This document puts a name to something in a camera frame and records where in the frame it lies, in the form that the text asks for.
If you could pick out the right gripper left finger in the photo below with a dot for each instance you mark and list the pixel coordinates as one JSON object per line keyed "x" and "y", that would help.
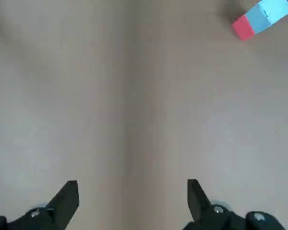
{"x": 55, "y": 210}

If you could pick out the red and blue box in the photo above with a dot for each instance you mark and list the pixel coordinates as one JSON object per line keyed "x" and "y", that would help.
{"x": 256, "y": 19}

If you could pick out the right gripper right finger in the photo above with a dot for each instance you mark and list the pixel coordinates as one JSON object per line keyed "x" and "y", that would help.
{"x": 206, "y": 215}

